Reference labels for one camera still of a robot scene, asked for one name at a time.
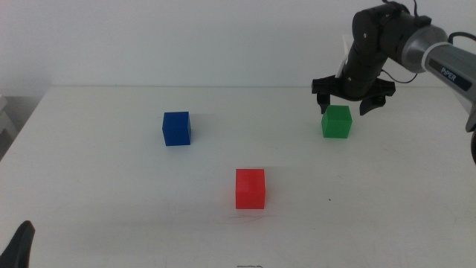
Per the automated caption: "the thin black cable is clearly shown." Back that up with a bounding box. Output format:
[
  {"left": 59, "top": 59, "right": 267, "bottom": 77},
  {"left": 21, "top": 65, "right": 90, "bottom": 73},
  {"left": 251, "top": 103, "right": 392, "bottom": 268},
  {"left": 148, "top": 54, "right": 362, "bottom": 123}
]
[{"left": 379, "top": 68, "right": 419, "bottom": 85}]

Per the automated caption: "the red cube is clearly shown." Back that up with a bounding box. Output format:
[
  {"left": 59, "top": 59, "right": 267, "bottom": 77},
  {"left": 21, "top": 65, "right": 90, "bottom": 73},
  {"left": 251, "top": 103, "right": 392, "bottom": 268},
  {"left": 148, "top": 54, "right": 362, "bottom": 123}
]
[{"left": 234, "top": 168, "right": 266, "bottom": 211}]

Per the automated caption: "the green cube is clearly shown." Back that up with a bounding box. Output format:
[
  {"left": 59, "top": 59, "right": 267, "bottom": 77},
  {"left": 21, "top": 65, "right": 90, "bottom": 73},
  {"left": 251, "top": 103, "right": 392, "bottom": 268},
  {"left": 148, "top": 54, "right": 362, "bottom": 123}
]
[{"left": 321, "top": 104, "right": 353, "bottom": 139}]

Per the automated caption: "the blue cube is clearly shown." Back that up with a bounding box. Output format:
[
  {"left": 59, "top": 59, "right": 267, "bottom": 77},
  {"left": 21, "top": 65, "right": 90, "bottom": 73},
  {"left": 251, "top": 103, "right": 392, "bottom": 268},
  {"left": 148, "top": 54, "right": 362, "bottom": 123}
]
[{"left": 161, "top": 111, "right": 193, "bottom": 147}]

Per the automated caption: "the thick black cable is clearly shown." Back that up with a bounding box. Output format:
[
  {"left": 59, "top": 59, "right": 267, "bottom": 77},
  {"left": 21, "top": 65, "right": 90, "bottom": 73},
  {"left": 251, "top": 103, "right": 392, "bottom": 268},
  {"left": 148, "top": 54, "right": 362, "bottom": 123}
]
[{"left": 448, "top": 31, "right": 476, "bottom": 43}]

